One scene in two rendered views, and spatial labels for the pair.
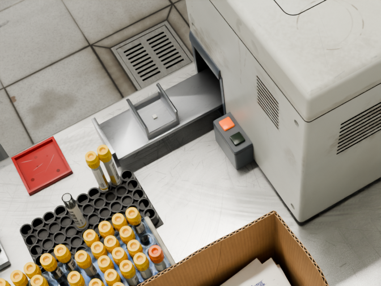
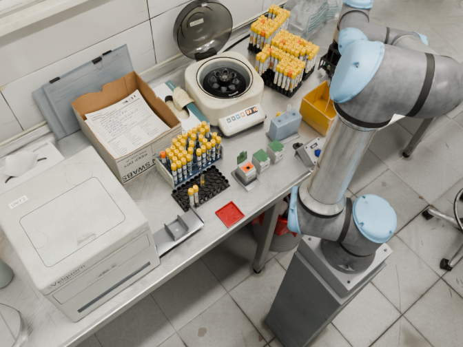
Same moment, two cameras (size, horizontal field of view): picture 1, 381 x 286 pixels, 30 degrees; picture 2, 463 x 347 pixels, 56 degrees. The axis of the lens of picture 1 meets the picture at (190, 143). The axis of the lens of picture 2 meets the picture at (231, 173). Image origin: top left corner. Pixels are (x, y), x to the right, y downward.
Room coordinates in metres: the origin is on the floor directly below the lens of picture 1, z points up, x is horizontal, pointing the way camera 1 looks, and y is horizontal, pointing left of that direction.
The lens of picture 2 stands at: (1.10, -0.03, 2.11)
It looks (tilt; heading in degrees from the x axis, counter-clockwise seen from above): 58 degrees down; 157
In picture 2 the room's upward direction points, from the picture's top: 4 degrees clockwise
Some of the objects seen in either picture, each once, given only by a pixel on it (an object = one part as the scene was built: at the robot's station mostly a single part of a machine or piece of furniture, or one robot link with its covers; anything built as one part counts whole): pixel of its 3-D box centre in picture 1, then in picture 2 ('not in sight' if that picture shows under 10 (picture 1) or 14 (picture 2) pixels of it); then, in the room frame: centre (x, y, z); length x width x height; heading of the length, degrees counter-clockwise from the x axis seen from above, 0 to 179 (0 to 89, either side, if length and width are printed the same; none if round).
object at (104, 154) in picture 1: (81, 211); (200, 181); (0.42, 0.15, 0.93); 0.17 x 0.09 x 0.11; 109
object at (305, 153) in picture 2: not in sight; (308, 148); (0.40, 0.54, 0.92); 0.13 x 0.07 x 0.08; 19
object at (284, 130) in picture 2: not in sight; (284, 127); (0.30, 0.50, 0.92); 0.10 x 0.07 x 0.10; 101
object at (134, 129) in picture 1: (168, 107); (170, 233); (0.56, 0.02, 0.92); 0.21 x 0.07 x 0.05; 109
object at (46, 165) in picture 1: (41, 165); (229, 214); (0.53, 0.22, 0.88); 0.07 x 0.07 x 0.01; 19
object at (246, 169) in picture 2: not in sight; (246, 171); (0.43, 0.31, 0.92); 0.05 x 0.04 x 0.06; 19
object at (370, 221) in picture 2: not in sight; (365, 224); (0.78, 0.48, 1.12); 0.13 x 0.12 x 0.14; 59
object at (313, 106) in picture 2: not in sight; (325, 108); (0.27, 0.67, 0.93); 0.13 x 0.13 x 0.10; 24
